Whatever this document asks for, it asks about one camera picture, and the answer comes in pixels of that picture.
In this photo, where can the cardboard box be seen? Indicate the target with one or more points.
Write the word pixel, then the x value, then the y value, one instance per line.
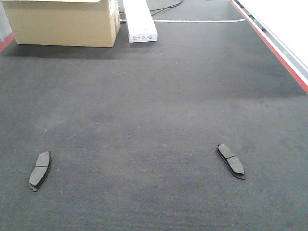
pixel 84 23

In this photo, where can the grey brake pad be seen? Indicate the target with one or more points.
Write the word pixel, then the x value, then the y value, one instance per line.
pixel 232 161
pixel 40 170

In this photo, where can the long white box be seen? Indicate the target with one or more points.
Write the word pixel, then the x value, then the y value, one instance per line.
pixel 139 22

